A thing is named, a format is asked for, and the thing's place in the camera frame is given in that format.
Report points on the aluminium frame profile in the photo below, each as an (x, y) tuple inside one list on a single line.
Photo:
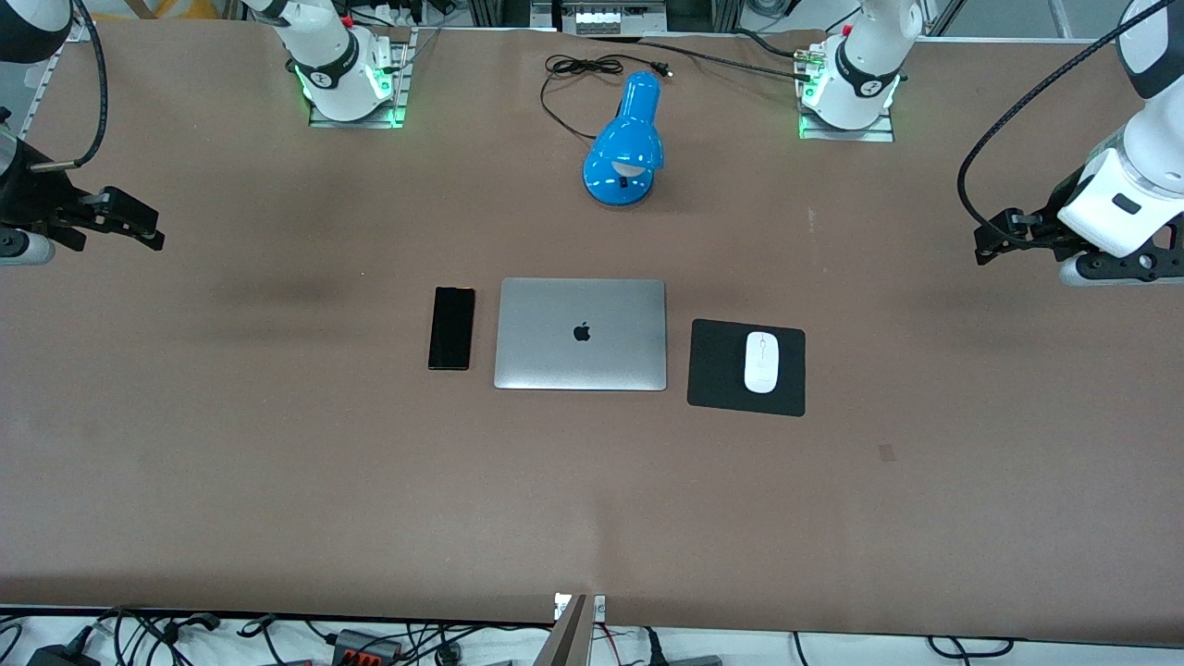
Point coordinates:
[(726, 13), (499, 11)]

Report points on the black smartphone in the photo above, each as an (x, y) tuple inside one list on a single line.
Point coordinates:
[(451, 328)]

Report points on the aluminium table edge rail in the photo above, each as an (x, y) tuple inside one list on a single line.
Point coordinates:
[(42, 92)]

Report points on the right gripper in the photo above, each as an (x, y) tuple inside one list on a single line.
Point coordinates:
[(30, 196)]

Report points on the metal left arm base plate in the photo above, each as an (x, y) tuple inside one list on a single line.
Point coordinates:
[(879, 134)]

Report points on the grey metal camera stand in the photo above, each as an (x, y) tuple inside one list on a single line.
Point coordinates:
[(566, 638)]

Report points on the black plug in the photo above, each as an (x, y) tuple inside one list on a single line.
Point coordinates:
[(654, 647)]

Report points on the black orange connector box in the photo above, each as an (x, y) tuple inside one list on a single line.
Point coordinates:
[(365, 646)]

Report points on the white computer mouse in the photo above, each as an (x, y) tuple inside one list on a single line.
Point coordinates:
[(761, 363)]

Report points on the blue desk lamp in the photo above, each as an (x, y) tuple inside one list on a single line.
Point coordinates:
[(629, 139)]

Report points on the white power strip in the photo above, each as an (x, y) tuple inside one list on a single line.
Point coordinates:
[(601, 18)]

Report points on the white label bracket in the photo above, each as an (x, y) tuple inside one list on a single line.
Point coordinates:
[(599, 609)]

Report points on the black power adapter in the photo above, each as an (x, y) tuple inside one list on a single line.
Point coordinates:
[(57, 655)]

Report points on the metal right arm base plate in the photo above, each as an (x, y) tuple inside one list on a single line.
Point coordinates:
[(324, 121)]

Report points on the yellow cardboard piece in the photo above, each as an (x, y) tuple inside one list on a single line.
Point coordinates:
[(190, 7)]

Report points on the black mouse pad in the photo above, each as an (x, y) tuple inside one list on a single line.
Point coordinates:
[(714, 370)]

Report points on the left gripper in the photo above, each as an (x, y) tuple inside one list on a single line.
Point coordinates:
[(1043, 225)]

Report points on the silver laptop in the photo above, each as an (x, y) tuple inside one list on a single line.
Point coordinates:
[(580, 356)]

